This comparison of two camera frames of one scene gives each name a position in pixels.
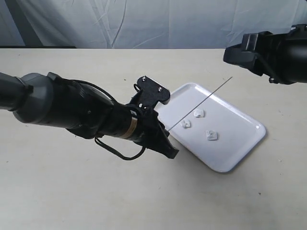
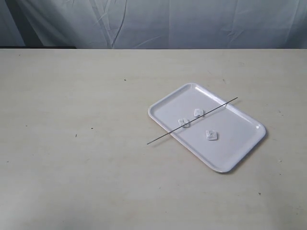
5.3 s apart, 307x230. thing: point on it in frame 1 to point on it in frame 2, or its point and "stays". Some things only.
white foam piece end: [199, 113] stays
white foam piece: [211, 134] stays
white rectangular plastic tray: [210, 128] stays
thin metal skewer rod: [201, 102] to [160, 137]
